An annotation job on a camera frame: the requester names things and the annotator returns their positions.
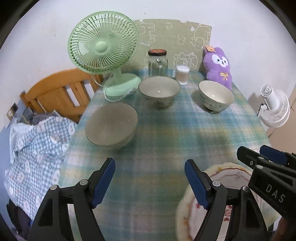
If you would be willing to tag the beige floral bowl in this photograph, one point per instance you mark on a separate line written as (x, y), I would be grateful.
(159, 89)
(108, 125)
(215, 95)

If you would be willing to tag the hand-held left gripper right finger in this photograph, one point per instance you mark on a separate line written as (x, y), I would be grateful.
(196, 183)

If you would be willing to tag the wooden bed headboard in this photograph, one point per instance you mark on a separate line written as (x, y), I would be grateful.
(50, 92)

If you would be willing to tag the white clip fan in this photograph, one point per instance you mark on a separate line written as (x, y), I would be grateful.
(275, 111)

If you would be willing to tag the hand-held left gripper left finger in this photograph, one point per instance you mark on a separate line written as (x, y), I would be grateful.
(103, 183)

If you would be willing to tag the cotton swab container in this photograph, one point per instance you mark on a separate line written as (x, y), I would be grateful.
(182, 76)

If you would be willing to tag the grey cloth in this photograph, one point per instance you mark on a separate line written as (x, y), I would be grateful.
(39, 120)

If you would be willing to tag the person's right hand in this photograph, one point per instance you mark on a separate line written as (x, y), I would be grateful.
(283, 229)

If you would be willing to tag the plaid tablecloth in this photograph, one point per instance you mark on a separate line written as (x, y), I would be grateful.
(161, 139)

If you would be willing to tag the green desk fan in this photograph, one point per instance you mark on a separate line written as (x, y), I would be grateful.
(101, 46)

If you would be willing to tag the glass jar with brown lid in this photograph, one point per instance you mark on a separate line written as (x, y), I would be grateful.
(158, 67)

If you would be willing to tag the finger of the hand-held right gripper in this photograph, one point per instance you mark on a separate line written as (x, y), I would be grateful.
(272, 154)
(246, 154)

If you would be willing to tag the wall socket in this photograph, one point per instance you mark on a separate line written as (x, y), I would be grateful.
(11, 112)

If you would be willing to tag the blue checkered bear blanket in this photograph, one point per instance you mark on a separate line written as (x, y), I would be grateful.
(34, 150)

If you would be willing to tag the dark cloth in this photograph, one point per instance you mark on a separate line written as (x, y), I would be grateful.
(18, 222)

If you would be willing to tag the green patterned wall board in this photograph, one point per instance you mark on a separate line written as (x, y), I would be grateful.
(166, 34)

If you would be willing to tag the purple plush toy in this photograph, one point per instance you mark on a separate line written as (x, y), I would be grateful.
(219, 69)

